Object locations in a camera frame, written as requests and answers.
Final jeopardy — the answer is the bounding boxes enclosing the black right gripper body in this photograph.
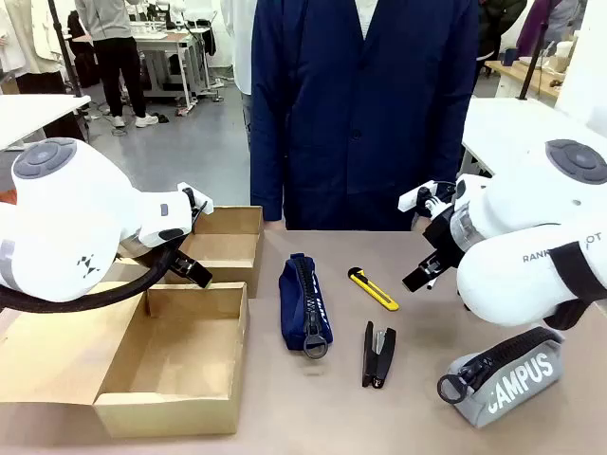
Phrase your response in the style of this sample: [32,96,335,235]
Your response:
[422,206,469,270]

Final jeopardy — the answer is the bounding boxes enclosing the yellow utility knife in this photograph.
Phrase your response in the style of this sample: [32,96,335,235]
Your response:
[347,266,400,313]

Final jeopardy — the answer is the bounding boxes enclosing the black stapler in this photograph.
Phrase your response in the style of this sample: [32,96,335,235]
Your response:
[361,320,397,390]

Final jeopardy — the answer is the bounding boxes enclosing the navy campus pencil case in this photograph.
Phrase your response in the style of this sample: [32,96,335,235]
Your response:
[278,253,334,360]

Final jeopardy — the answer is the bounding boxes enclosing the grey campus pencil case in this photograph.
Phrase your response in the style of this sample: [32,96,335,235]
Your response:
[436,325,566,429]

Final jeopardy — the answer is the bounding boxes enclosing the person left forearm navy sleeve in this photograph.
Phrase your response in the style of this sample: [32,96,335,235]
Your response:
[416,94,479,191]

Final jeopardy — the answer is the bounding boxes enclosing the person right forearm navy sleeve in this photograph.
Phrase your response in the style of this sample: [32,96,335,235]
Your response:
[249,108,285,223]

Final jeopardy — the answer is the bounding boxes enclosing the small open cardboard box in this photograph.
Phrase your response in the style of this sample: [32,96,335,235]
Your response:
[116,205,265,300]

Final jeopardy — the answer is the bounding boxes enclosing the large open cardboard box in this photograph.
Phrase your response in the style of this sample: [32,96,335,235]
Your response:
[0,280,251,439]

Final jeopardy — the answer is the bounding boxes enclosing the person torso navy coat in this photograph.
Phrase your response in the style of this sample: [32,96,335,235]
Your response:
[249,0,480,232]

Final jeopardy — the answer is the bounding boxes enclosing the wooden background table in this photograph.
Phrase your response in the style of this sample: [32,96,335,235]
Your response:
[484,56,563,101]

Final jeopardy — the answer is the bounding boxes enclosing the thin black stand pole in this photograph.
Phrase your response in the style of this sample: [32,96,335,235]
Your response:
[519,40,547,101]

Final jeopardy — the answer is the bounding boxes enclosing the bystander black jacket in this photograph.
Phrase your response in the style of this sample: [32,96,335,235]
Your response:
[475,0,528,75]

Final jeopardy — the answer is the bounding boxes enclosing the background white workbench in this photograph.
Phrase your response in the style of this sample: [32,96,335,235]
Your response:
[135,16,225,116]

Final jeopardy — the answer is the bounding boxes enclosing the white side table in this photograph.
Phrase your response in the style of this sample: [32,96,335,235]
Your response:
[0,93,92,153]

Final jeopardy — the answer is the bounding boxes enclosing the bystander grey hoodie black trousers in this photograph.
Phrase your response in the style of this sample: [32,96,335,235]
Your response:
[74,0,160,129]

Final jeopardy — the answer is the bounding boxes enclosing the bystander white coat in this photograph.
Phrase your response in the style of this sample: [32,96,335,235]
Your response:
[220,0,258,143]

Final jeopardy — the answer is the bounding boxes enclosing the bystander purple garment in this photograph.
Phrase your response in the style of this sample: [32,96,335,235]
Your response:
[515,0,578,59]

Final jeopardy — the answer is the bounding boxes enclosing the black tripod pole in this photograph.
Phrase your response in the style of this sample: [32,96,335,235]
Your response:
[46,0,92,143]

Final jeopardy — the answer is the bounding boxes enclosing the bystander cream coat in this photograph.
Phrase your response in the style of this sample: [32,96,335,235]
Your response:
[0,0,65,96]

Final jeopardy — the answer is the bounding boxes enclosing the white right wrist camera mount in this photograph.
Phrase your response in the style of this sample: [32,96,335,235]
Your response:
[396,179,457,215]

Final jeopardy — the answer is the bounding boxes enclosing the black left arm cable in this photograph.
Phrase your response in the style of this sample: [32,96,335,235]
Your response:
[0,244,192,315]

